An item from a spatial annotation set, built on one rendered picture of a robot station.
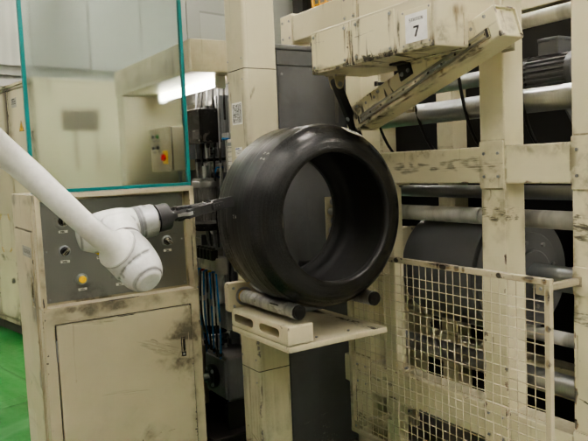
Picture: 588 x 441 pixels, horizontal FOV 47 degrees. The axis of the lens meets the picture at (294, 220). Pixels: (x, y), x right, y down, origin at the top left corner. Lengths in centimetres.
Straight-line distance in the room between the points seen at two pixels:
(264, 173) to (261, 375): 80
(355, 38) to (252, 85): 38
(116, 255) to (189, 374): 99
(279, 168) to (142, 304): 79
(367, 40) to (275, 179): 56
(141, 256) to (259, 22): 103
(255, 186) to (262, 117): 47
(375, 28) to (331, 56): 24
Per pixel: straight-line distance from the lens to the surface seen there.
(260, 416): 243
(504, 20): 201
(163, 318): 244
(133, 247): 162
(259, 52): 232
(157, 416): 252
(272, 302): 205
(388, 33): 208
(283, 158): 190
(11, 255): 608
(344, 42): 226
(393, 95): 225
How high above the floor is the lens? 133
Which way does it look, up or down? 5 degrees down
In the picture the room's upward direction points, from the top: 3 degrees counter-clockwise
